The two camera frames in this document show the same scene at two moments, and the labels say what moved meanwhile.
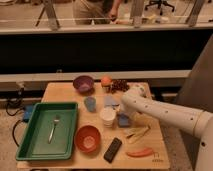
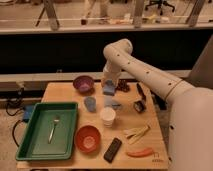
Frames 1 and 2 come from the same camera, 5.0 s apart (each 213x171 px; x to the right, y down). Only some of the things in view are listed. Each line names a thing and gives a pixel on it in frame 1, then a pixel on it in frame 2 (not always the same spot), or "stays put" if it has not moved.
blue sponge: x=123 y=120 → x=109 y=88
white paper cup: x=108 y=114 stays put
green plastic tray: x=50 y=133 stays put
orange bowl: x=88 y=139 stays put
